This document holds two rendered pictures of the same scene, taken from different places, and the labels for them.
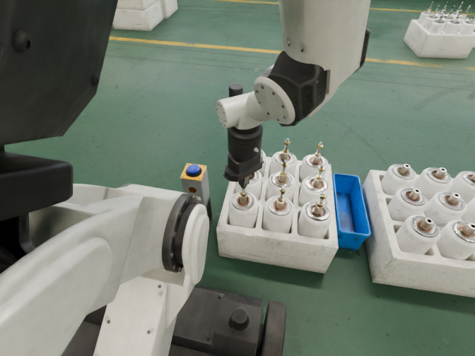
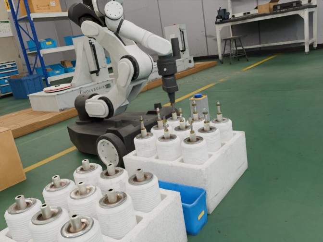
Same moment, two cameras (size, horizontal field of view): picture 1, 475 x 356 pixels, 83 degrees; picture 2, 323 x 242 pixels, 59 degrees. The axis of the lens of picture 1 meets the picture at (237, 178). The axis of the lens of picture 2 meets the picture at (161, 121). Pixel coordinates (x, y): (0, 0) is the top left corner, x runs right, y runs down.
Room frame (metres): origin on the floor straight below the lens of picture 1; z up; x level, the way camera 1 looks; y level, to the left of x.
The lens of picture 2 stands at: (1.13, -1.23, 0.63)
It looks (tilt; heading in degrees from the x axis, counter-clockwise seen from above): 16 degrees down; 118
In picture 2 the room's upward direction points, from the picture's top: 9 degrees counter-clockwise
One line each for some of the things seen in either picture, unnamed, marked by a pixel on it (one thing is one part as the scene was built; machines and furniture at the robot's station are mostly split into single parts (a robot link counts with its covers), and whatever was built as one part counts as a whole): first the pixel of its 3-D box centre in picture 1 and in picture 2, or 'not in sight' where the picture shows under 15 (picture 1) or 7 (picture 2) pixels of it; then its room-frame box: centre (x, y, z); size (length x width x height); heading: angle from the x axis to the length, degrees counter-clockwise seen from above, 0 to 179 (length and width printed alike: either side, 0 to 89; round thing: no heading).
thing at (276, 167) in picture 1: (281, 174); (209, 150); (0.77, -0.18, 0.16); 0.10 x 0.10 x 0.18
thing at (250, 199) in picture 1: (243, 200); (174, 118); (0.56, -0.02, 0.25); 0.08 x 0.08 x 0.01
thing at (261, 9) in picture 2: not in sight; (267, 6); (0.53, 4.64, 0.87); 0.40 x 0.30 x 0.23; 154
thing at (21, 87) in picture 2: not in sight; (27, 86); (-3.40, 2.38, 0.19); 0.50 x 0.41 x 0.37; 172
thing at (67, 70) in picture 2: not in sight; (67, 66); (-3.48, 3.57, 0.36); 0.50 x 0.38 x 0.21; 169
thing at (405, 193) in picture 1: (413, 196); (111, 173); (0.58, -0.58, 0.25); 0.08 x 0.08 x 0.01
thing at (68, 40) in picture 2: not in sight; (77, 40); (-3.41, 4.00, 0.90); 0.50 x 0.38 x 0.21; 166
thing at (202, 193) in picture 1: (198, 202); (201, 126); (0.63, 0.14, 0.16); 0.07 x 0.07 x 0.31; 80
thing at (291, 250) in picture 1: (277, 208); (188, 162); (0.65, -0.16, 0.09); 0.39 x 0.39 x 0.18; 80
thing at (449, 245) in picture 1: (449, 247); (65, 211); (0.44, -0.67, 0.16); 0.10 x 0.10 x 0.18
